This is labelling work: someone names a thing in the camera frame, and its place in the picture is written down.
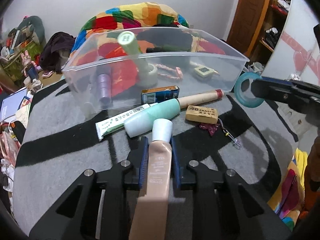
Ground wooden rolling pin stick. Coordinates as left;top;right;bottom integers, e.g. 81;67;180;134
177;89;224;109

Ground light green tube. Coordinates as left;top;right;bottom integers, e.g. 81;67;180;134
117;31;151;73

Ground grey black blanket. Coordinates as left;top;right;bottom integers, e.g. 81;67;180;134
13;81;298;233

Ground braided rope toy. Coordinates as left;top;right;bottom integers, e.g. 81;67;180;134
154;64;183;81

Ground clear plastic storage box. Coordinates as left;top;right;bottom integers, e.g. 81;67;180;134
63;27;248;116

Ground wooden wardrobe shelf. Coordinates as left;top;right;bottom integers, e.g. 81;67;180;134
227;0;291;63

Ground red envelope packet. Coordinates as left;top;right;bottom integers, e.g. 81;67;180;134
105;43;138;97

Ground purple translucent tube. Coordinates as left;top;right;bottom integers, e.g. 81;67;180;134
97;73;111;106

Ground mahjong tile keychain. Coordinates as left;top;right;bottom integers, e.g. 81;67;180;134
194;66;219;78

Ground mint green bottle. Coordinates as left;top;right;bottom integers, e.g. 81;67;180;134
124;99;181;138

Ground black clothing on bed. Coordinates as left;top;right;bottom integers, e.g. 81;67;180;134
136;28;193;53

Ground teal tape roll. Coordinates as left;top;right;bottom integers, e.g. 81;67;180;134
234;72;264;108

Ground blue matchbox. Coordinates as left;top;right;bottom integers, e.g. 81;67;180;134
141;86;180;104

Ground beige cosmetic tube white cap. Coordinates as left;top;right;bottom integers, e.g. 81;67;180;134
129;119;172;239

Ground blue white book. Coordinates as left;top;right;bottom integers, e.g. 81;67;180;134
1;88;28;121

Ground white toothpaste tube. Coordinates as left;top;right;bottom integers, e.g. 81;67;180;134
95;103;157;141

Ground rabbit doll figure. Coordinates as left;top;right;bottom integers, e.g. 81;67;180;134
21;50;39;81

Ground colourful patchwork quilt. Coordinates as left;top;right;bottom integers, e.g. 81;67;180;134
70;2;226;63

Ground white tape roll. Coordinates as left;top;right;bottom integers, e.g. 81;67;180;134
137;64;158;89

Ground tan eraser block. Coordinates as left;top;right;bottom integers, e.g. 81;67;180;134
185;105;219;124

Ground grey neck pillow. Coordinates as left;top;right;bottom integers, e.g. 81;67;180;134
17;16;45;44

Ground green basket of clutter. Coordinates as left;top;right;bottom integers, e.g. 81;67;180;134
1;39;43;82

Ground dark clothes pile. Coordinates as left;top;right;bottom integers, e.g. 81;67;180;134
39;31;75;73

